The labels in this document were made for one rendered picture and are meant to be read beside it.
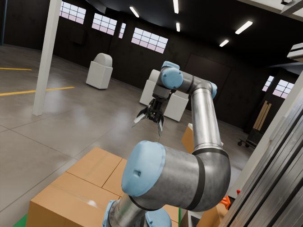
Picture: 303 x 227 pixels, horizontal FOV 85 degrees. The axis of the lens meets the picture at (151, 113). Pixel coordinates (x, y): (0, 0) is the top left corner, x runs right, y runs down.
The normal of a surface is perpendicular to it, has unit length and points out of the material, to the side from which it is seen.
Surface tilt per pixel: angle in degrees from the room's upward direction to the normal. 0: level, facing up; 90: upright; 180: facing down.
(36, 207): 90
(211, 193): 69
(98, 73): 90
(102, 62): 90
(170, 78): 90
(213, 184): 48
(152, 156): 34
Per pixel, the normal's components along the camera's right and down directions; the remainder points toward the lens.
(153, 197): -0.09, 0.59
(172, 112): -0.24, 0.19
